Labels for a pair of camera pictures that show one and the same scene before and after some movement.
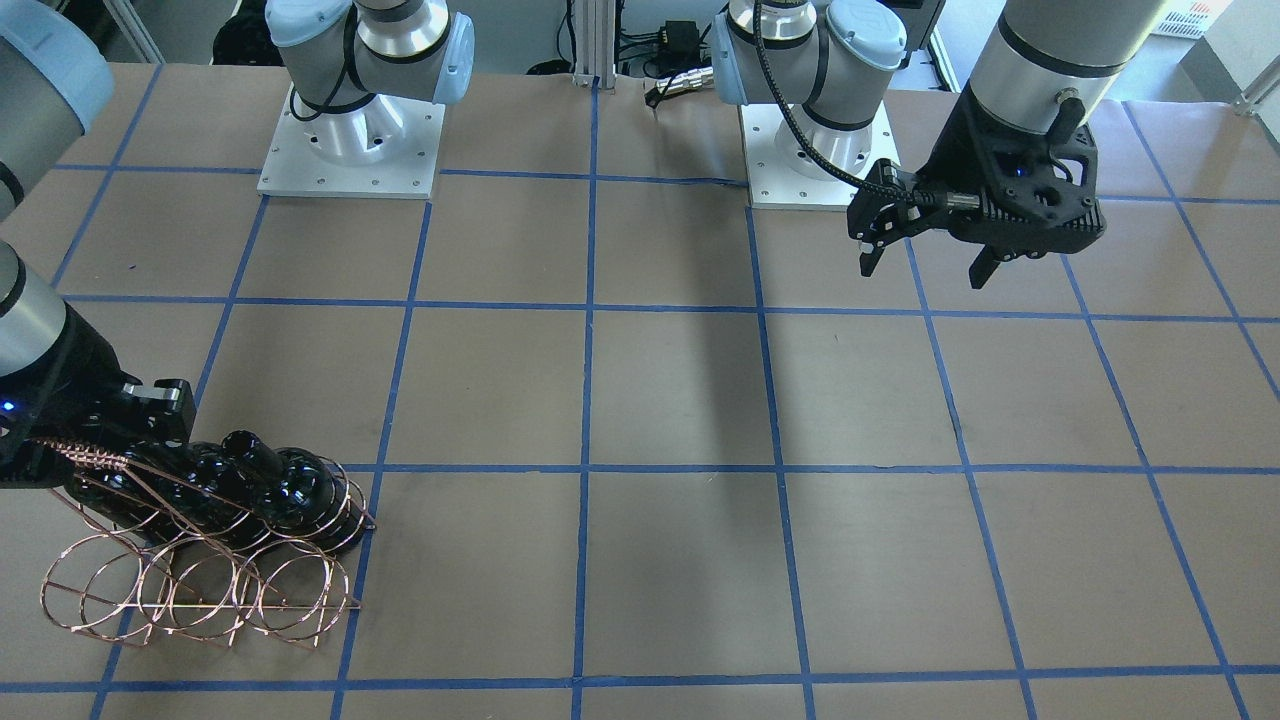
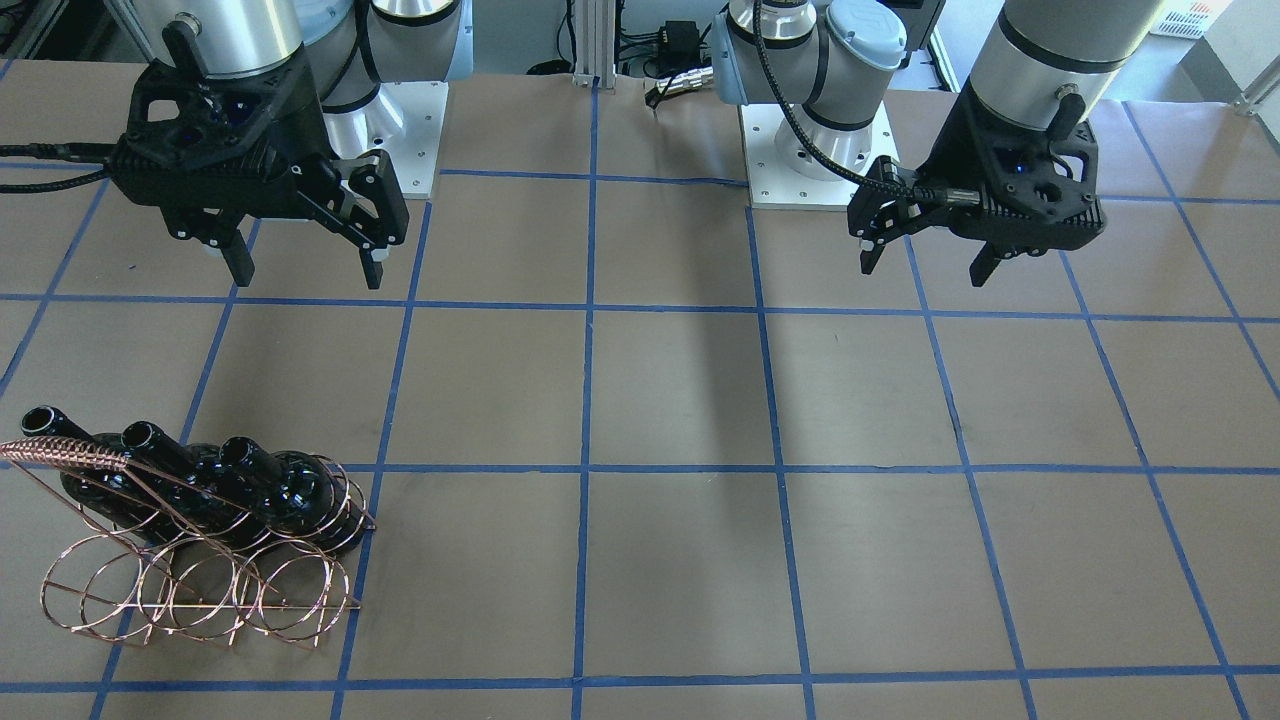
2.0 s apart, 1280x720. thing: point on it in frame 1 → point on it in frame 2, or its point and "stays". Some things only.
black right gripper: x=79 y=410 → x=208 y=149
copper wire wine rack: x=150 y=558 stays
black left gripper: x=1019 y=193 stays
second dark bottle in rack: x=141 y=501 stays
